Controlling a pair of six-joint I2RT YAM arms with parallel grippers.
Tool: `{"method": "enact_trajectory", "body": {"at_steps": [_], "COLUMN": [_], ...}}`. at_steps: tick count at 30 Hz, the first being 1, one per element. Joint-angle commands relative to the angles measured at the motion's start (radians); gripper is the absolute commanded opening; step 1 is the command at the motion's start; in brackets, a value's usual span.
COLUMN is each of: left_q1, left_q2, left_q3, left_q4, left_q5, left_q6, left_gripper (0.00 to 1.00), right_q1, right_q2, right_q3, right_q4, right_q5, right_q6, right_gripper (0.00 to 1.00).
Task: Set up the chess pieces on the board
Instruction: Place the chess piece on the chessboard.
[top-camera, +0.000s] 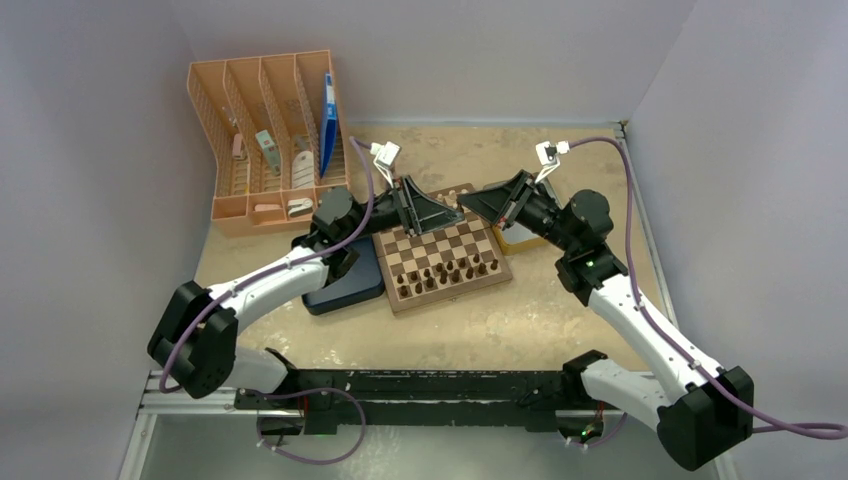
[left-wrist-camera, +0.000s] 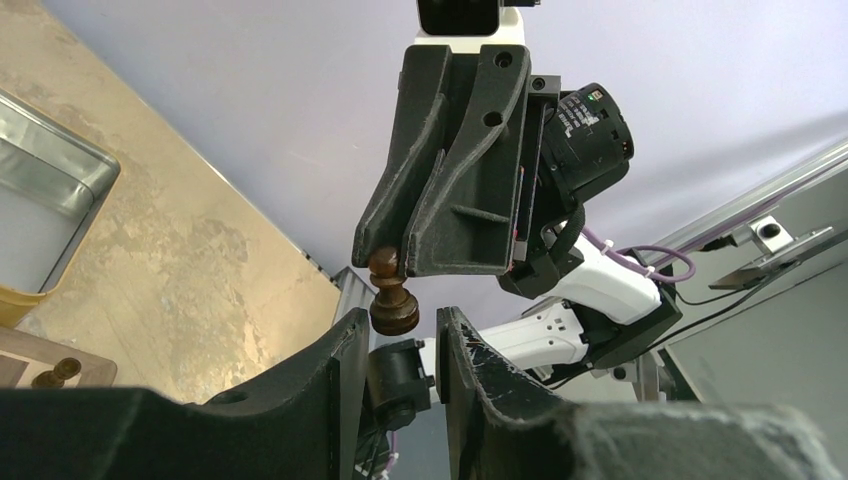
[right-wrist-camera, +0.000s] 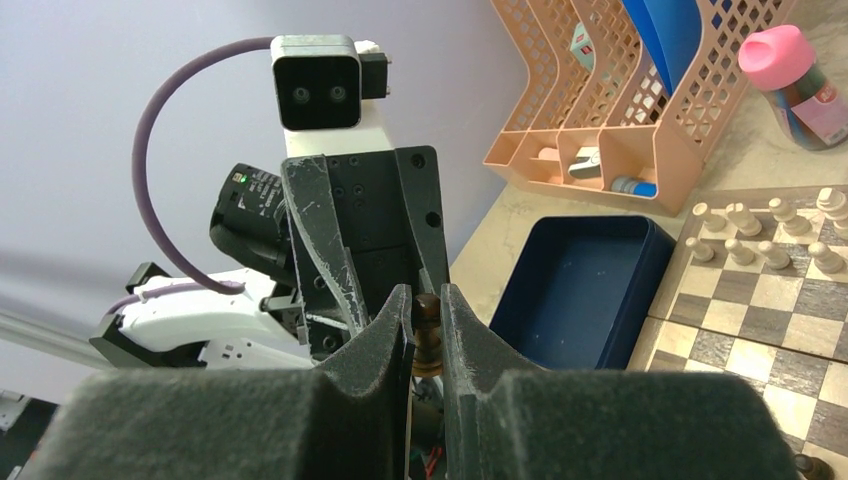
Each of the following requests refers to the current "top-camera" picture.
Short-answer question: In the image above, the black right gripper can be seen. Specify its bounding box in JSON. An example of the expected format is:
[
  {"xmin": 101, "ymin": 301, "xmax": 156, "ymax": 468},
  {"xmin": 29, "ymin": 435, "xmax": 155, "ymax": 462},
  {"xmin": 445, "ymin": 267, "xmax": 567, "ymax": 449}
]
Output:
[{"xmin": 458, "ymin": 170, "xmax": 579, "ymax": 253}]

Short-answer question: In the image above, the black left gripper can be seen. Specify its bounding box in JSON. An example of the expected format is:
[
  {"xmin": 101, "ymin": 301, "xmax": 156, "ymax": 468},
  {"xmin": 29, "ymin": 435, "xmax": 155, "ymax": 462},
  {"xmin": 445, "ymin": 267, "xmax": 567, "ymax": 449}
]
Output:
[{"xmin": 341, "ymin": 175, "xmax": 463, "ymax": 243}]

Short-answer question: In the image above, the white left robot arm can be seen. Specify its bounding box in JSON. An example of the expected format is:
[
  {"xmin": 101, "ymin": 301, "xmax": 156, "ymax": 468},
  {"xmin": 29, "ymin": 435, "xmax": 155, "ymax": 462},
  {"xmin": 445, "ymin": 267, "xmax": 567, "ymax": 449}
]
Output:
[{"xmin": 147, "ymin": 176, "xmax": 464, "ymax": 409}]

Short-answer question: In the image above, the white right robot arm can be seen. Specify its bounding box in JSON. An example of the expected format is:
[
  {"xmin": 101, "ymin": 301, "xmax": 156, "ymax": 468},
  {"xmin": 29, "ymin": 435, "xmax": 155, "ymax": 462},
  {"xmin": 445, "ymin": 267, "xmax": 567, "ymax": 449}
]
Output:
[{"xmin": 457, "ymin": 171, "xmax": 755, "ymax": 471}]

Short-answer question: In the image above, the row of white chess pieces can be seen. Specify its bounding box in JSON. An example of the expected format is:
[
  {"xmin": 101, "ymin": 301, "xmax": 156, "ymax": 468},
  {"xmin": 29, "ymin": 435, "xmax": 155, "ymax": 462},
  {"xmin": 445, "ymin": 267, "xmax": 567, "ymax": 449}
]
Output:
[{"xmin": 433, "ymin": 189, "xmax": 463, "ymax": 209}]

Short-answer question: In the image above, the wooden chess board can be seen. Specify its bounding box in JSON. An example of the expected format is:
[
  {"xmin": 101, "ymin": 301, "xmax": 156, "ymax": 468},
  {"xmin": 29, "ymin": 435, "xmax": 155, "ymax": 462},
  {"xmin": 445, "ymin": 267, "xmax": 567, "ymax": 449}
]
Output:
[{"xmin": 372, "ymin": 209, "xmax": 513, "ymax": 315}]

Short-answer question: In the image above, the silver metal tin tray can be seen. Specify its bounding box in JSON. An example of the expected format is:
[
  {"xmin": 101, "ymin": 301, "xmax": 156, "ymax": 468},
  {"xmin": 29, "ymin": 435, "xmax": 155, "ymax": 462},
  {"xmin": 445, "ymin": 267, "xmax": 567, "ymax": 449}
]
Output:
[{"xmin": 491, "ymin": 199, "xmax": 546, "ymax": 256}]

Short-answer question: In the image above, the dark blue tin lid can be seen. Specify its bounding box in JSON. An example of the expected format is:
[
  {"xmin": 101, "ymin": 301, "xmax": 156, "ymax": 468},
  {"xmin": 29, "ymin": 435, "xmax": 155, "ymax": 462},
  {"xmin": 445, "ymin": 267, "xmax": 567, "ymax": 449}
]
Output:
[{"xmin": 301, "ymin": 238, "xmax": 385, "ymax": 316}]

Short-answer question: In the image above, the white clip in organizer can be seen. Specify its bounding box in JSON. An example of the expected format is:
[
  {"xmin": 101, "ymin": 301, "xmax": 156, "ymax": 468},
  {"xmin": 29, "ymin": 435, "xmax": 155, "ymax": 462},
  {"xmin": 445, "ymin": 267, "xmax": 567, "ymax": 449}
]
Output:
[{"xmin": 286, "ymin": 197, "xmax": 314, "ymax": 219}]

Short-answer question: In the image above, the white striped card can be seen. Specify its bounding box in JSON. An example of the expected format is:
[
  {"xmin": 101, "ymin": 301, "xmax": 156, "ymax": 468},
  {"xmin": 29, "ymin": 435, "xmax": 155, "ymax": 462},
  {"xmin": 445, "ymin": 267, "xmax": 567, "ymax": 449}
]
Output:
[{"xmin": 291, "ymin": 150, "xmax": 315, "ymax": 189}]

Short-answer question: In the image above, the blue folder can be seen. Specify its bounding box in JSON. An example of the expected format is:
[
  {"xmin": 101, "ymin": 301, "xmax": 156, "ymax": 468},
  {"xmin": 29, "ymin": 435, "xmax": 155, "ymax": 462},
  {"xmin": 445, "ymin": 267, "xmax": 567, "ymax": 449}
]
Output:
[{"xmin": 319, "ymin": 72, "xmax": 338, "ymax": 178}]

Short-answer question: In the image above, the teal white small box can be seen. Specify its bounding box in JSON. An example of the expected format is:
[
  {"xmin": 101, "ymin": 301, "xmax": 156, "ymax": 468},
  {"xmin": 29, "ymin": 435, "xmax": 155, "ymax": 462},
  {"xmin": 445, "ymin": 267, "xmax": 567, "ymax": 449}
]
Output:
[{"xmin": 255, "ymin": 130, "xmax": 282, "ymax": 176}]

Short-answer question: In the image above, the orange plastic file organizer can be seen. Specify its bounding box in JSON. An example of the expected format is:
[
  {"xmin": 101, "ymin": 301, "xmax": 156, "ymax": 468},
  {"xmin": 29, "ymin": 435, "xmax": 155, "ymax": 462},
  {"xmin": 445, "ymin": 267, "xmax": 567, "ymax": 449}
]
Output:
[{"xmin": 187, "ymin": 50, "xmax": 354, "ymax": 237}]

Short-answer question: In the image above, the pink small item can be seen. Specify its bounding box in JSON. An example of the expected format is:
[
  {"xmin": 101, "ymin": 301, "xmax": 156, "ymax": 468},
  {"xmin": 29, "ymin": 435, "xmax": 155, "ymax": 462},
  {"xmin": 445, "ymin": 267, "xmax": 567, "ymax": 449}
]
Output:
[{"xmin": 231, "ymin": 133, "xmax": 246, "ymax": 161}]

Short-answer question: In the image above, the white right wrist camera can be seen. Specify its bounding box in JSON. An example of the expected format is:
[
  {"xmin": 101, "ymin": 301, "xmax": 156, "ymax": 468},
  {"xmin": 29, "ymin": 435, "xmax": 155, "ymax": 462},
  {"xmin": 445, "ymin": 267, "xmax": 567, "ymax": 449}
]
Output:
[{"xmin": 534, "ymin": 141, "xmax": 571, "ymax": 184}]

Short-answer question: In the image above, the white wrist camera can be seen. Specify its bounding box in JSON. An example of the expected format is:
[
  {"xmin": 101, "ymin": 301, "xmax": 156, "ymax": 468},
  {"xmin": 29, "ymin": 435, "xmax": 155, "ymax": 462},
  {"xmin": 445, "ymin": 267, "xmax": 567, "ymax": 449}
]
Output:
[
  {"xmin": 534, "ymin": 141, "xmax": 571, "ymax": 184},
  {"xmin": 369, "ymin": 141, "xmax": 401, "ymax": 189}
]

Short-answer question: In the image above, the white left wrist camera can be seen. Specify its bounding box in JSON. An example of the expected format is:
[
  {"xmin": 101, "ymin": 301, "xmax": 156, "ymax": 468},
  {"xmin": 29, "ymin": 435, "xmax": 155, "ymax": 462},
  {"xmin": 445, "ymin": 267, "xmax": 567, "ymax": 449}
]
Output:
[{"xmin": 369, "ymin": 141, "xmax": 401, "ymax": 189}]

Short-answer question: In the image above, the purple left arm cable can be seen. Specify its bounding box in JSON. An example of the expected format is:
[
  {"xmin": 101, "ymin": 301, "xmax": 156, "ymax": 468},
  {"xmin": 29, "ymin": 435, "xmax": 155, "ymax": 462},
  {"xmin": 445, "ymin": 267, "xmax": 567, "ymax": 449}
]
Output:
[{"xmin": 157, "ymin": 137, "xmax": 376, "ymax": 395}]

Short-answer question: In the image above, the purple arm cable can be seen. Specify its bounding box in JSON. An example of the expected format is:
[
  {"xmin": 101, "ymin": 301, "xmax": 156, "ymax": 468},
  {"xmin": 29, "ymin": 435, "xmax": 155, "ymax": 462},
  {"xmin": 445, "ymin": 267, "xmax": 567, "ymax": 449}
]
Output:
[
  {"xmin": 157, "ymin": 137, "xmax": 376, "ymax": 395},
  {"xmin": 566, "ymin": 137, "xmax": 848, "ymax": 441}
]

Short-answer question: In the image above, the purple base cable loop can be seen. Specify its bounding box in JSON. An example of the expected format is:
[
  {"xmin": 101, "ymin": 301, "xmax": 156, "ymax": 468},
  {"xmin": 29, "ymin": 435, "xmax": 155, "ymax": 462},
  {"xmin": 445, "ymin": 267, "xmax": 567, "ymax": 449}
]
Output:
[{"xmin": 255, "ymin": 387, "xmax": 368, "ymax": 466}]

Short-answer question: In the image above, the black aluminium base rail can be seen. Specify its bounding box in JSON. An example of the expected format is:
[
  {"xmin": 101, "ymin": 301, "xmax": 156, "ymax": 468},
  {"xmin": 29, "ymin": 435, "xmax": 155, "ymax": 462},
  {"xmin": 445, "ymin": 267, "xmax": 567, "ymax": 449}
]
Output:
[{"xmin": 139, "ymin": 367, "xmax": 631, "ymax": 439}]

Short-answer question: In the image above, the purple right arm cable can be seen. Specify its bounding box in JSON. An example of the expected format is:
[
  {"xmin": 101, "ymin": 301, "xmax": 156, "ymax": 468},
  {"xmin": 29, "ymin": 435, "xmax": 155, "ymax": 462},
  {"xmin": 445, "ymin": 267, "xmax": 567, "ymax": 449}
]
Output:
[{"xmin": 566, "ymin": 137, "xmax": 848, "ymax": 441}]

